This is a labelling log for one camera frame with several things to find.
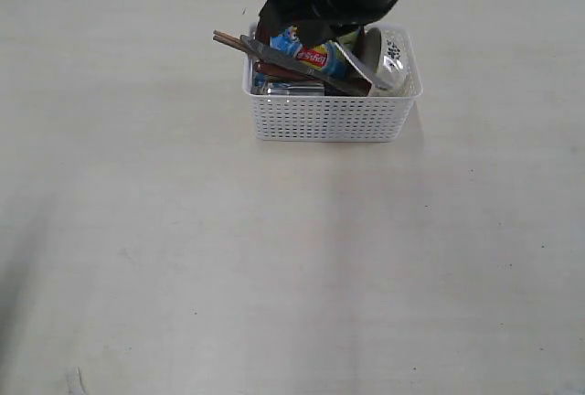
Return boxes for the blue chips snack bag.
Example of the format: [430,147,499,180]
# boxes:
[253,24,349,87]

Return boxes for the brown wooden chopstick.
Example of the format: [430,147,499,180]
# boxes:
[213,30,250,52]
[213,35,250,55]

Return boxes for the white perforated plastic basket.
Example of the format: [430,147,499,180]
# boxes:
[242,23,422,143]

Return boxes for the clear faceted glass cup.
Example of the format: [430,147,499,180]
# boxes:
[255,81,325,97]

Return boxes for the brown wooden spoon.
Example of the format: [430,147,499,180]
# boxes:
[252,61,315,82]

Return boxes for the silver table knife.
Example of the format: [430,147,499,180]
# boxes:
[239,35,367,97]

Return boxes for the white patterned ceramic bowl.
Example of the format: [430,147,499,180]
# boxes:
[335,25,411,97]

